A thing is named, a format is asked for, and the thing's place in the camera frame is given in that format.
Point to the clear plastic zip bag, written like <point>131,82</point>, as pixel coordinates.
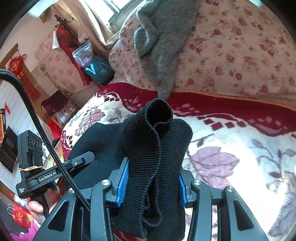
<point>84,55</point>

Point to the grey fleece garment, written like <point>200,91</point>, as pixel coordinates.
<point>164,28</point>

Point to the black knit pants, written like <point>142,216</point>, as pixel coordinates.
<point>155,143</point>

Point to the red white floral fleece blanket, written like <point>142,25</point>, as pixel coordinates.
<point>248,144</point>

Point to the pink floral quilt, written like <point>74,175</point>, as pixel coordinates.
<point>236,48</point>

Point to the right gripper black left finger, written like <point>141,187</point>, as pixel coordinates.
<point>70,220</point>

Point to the teal plastic bag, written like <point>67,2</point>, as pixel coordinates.
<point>100,71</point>

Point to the beige curtain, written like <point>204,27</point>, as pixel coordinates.
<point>84,20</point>

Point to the red chinese knot decoration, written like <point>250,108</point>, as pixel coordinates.
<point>16,65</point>

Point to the red shopping bag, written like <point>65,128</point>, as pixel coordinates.
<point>20,215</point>

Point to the black camera box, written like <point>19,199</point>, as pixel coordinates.
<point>30,153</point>

